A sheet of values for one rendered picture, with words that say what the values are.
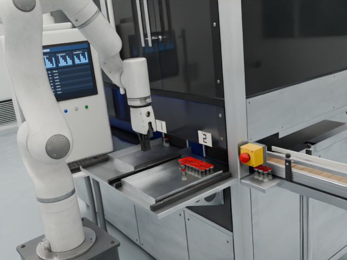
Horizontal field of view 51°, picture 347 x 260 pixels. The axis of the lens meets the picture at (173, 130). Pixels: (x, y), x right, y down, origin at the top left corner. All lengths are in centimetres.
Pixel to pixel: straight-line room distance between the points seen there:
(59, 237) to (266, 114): 94
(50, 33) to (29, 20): 108
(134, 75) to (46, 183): 44
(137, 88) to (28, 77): 37
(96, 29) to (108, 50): 8
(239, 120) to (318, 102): 55
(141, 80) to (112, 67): 13
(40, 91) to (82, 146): 116
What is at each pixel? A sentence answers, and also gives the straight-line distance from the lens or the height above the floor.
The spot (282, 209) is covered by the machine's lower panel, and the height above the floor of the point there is 62.
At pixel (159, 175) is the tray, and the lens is 163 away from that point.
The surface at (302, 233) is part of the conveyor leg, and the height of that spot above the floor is 65.
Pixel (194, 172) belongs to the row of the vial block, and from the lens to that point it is 158.
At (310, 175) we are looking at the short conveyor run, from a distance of 145.
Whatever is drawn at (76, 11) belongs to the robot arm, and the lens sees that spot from 115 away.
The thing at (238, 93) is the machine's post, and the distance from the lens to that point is 144.
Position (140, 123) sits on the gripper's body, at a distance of 129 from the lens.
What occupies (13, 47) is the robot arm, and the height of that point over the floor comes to 150.
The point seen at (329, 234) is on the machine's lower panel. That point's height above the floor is 30.
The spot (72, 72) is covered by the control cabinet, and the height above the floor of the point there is 131.
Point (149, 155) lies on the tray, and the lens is 189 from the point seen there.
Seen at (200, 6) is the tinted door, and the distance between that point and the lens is 152.
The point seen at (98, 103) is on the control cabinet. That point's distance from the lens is 219.
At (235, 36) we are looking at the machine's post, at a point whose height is 145.
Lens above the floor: 152
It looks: 16 degrees down
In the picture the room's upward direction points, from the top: 6 degrees counter-clockwise
